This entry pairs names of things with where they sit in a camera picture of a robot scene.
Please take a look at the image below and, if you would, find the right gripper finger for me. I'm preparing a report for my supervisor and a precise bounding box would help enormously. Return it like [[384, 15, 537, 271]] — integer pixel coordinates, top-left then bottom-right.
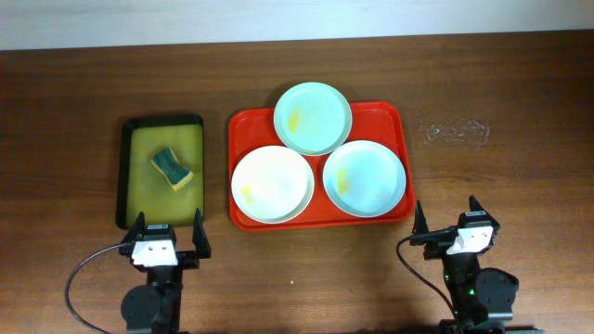
[[469, 195, 486, 214], [411, 200, 429, 236]]

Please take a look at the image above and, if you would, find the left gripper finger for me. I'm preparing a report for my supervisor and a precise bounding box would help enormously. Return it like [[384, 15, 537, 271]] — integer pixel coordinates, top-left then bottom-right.
[[192, 209, 210, 253], [122, 212, 145, 243]]

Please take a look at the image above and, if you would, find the green and yellow sponge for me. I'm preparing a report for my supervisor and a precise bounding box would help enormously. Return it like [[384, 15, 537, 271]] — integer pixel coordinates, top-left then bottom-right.
[[149, 148, 194, 191]]

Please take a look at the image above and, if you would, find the light blue plate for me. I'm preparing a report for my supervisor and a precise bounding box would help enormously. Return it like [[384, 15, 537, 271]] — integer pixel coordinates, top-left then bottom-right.
[[322, 140, 407, 218]]

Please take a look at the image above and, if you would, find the white plate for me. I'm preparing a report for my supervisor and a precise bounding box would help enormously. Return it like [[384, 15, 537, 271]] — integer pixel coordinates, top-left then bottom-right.
[[231, 146, 315, 225]]

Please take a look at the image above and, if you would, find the green plate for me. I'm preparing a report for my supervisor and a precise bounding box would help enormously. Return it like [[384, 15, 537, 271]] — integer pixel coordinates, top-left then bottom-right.
[[273, 82, 353, 156]]

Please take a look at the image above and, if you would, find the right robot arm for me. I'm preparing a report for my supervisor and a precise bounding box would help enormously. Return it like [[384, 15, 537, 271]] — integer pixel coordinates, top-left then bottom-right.
[[398, 196, 541, 334]]

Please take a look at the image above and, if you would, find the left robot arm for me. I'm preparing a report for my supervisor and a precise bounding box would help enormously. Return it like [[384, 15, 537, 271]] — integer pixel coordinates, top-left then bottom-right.
[[119, 211, 212, 334]]

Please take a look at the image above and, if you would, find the black tray with yellow cloth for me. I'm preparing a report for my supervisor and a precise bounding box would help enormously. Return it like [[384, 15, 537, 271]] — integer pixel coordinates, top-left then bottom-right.
[[115, 113, 204, 229]]

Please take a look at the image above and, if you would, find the red plastic tray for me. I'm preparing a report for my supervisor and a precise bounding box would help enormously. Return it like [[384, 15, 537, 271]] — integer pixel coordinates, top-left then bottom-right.
[[228, 101, 416, 232]]

